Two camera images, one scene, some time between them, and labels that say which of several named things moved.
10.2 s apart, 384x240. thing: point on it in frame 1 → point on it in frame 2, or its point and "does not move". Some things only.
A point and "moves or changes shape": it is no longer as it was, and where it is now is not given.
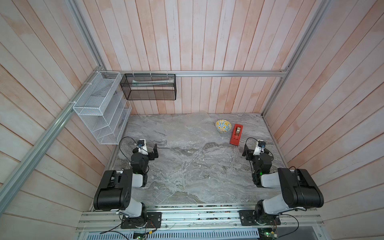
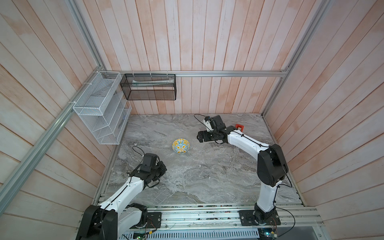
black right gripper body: [250, 155] → [208, 136]
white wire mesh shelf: [104, 108] does not move
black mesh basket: [149, 86] does not move
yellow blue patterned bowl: [223, 126] moves or changes shape
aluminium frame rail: [268, 73] does not move
